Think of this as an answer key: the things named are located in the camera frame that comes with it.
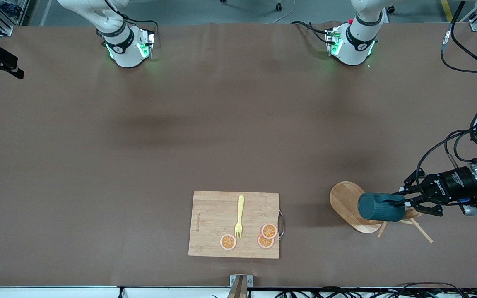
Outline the bamboo cutting board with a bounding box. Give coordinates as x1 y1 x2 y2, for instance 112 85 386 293
188 190 280 260

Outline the metal table edge bracket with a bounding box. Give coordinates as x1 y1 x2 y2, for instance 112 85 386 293
229 274 254 298

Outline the yellow plastic fork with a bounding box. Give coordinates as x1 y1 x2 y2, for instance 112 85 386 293
234 195 245 240

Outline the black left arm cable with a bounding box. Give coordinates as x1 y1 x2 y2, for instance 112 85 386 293
414 0 477 185

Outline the wooden cup rack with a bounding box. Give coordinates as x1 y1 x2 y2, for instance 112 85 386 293
330 181 434 244

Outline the black base cable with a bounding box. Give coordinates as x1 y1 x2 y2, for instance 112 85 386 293
104 0 159 36
291 20 331 44

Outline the blue cup yellow inside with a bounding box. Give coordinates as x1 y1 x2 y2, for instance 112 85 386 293
358 192 407 222

